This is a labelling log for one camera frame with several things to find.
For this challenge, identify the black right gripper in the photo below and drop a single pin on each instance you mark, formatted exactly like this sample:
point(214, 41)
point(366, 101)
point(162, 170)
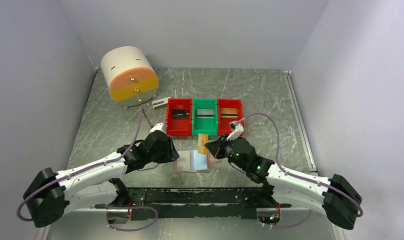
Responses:
point(216, 147)

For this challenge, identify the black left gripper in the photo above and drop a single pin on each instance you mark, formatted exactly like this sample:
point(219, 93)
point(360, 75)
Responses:
point(171, 153)

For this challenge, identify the gold card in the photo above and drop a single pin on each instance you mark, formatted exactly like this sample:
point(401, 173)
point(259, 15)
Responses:
point(202, 140)
point(228, 113)

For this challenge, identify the tan leather card holder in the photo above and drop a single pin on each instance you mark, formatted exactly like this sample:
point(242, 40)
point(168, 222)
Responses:
point(191, 161)

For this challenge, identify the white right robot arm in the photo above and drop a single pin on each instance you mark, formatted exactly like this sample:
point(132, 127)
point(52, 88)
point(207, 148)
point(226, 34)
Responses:
point(332, 197)

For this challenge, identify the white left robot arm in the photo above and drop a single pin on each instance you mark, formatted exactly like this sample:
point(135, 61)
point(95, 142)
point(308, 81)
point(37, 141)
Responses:
point(52, 195)

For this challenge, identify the silver credit card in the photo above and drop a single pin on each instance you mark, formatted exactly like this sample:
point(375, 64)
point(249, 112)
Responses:
point(205, 113)

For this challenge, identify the black credit card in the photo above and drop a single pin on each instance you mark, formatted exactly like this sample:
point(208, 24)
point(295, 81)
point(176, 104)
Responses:
point(179, 113)

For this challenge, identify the red bin with gold card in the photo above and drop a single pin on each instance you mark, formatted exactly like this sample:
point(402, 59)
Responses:
point(224, 123)

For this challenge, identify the red bin with black card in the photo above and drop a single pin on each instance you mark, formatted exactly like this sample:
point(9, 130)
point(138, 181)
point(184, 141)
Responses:
point(179, 127)

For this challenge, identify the green plastic bin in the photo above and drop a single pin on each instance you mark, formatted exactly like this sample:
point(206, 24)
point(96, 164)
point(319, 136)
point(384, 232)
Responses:
point(207, 126)

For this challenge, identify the small white grey block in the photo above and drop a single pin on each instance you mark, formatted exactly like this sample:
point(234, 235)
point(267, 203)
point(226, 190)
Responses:
point(160, 103)

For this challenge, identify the round white drawer cabinet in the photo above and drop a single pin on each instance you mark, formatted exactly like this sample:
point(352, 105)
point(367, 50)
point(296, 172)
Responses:
point(129, 76)

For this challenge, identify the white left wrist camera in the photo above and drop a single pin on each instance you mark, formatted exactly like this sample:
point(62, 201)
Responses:
point(162, 127)

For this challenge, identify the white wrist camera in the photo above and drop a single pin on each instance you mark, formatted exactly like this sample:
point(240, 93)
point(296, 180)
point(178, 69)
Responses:
point(162, 127)
point(236, 130)

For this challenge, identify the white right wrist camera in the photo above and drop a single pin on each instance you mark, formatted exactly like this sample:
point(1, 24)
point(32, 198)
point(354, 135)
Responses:
point(236, 130)

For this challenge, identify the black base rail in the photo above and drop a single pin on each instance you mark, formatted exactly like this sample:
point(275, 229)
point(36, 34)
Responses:
point(144, 203)

